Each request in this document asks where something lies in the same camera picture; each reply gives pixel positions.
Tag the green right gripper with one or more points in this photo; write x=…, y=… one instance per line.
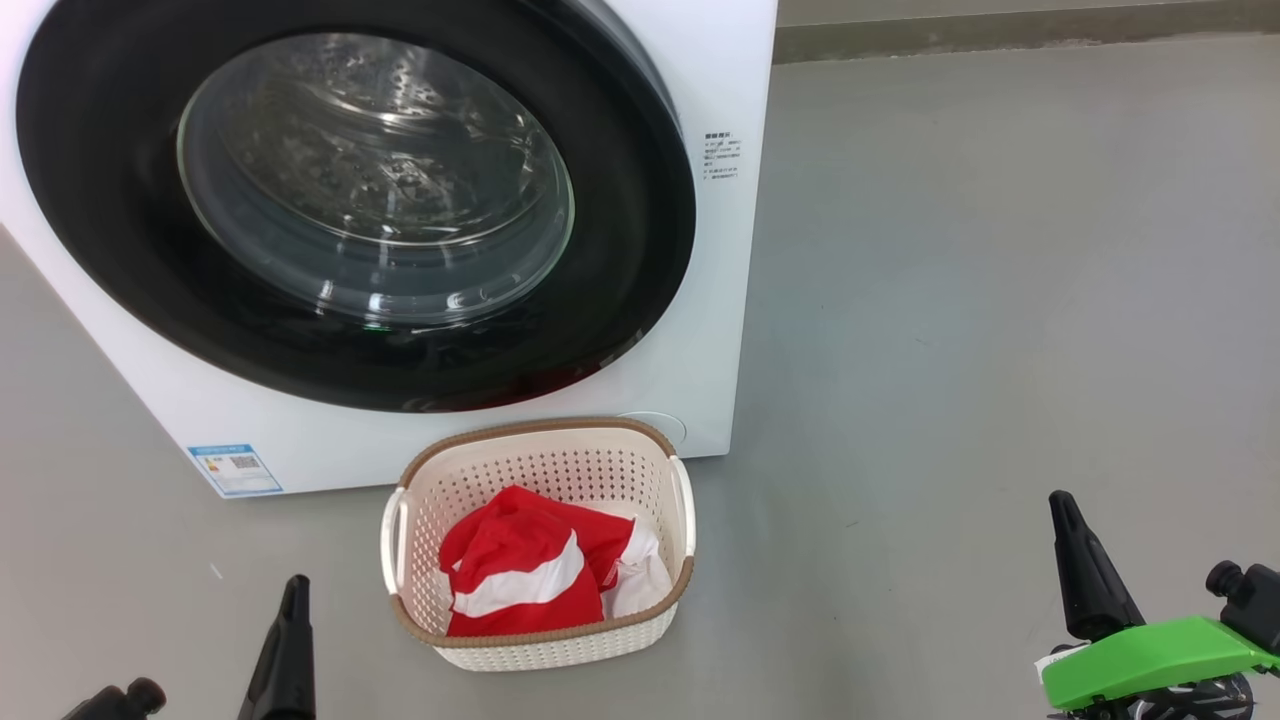
x=1150, y=660

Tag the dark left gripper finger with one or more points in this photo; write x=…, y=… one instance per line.
x=285, y=660

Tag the red and white garment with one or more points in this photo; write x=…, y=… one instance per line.
x=520, y=560

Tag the black round glass washer door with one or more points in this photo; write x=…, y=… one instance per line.
x=110, y=220

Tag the cream perforated basket brown rim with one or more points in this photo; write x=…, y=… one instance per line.
x=560, y=462

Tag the white front-load washing machine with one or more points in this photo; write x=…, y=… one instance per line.
x=720, y=80

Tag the blue energy label sticker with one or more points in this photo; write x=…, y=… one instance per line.
x=235, y=470

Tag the round white filter cover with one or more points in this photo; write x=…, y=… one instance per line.
x=665, y=425

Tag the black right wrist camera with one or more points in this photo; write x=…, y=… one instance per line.
x=1255, y=610

